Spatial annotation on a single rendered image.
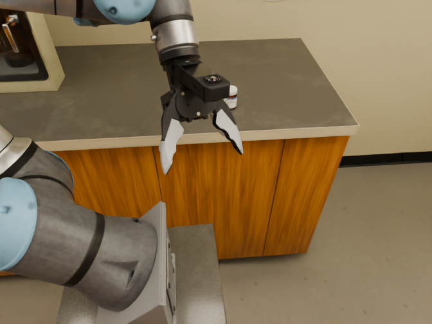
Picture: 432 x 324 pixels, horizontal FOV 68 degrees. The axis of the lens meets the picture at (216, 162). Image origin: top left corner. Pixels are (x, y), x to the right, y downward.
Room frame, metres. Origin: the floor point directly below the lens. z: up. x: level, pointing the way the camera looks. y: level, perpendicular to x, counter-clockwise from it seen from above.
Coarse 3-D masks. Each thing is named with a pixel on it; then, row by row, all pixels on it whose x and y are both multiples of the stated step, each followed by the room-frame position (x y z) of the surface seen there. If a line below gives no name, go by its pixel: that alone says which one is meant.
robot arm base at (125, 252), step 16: (96, 224) 0.28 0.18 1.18; (112, 224) 0.29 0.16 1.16; (128, 224) 0.30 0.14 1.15; (144, 224) 0.31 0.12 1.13; (96, 240) 0.25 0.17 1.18; (112, 240) 0.26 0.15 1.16; (128, 240) 0.27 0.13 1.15; (144, 240) 0.28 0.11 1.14; (96, 256) 0.24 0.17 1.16; (112, 256) 0.24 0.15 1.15; (128, 256) 0.25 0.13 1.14; (144, 256) 0.25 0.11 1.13; (80, 272) 0.22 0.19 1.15; (96, 272) 0.22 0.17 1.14; (112, 272) 0.23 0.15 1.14; (128, 272) 0.23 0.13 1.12; (144, 272) 0.23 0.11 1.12; (80, 288) 0.21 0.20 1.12; (96, 288) 0.21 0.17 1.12; (112, 288) 0.21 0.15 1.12; (128, 288) 0.21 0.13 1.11; (96, 304) 0.21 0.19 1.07; (112, 304) 0.20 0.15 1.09; (128, 304) 0.20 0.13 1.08
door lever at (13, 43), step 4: (8, 20) 1.03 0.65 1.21; (12, 20) 1.03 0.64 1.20; (4, 24) 0.98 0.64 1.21; (8, 24) 1.00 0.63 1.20; (12, 24) 1.03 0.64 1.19; (4, 28) 0.98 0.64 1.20; (8, 28) 0.99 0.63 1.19; (8, 32) 0.98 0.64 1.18; (8, 36) 0.98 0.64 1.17; (12, 36) 0.99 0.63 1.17; (12, 40) 0.98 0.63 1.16; (12, 44) 0.98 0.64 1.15; (16, 44) 0.99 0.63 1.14; (12, 48) 0.98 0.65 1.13; (16, 48) 0.98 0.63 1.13; (16, 52) 0.98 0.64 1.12
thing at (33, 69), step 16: (0, 16) 1.03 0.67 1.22; (16, 16) 1.03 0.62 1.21; (0, 32) 1.03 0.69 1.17; (16, 32) 1.03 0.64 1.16; (0, 48) 1.03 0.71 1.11; (32, 48) 1.03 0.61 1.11; (0, 64) 1.02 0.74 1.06; (16, 64) 1.03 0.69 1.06; (32, 64) 1.03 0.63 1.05; (0, 80) 1.02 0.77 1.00; (16, 80) 1.03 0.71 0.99; (32, 80) 1.03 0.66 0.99
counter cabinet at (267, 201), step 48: (192, 144) 0.82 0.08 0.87; (288, 144) 0.85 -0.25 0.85; (336, 144) 0.86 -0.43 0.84; (96, 192) 0.79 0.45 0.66; (144, 192) 0.80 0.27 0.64; (192, 192) 0.82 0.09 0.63; (240, 192) 0.83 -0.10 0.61; (288, 192) 0.85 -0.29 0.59; (240, 240) 0.84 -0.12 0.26; (288, 240) 0.86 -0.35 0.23
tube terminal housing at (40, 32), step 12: (36, 24) 1.08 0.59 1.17; (36, 36) 1.05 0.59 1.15; (48, 36) 1.14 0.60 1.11; (48, 48) 1.10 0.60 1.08; (48, 60) 1.07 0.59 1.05; (48, 72) 1.05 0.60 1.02; (60, 72) 1.13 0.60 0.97; (0, 84) 1.03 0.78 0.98; (12, 84) 1.04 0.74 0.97; (24, 84) 1.04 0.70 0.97; (36, 84) 1.04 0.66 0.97; (48, 84) 1.05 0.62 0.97; (60, 84) 1.09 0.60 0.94
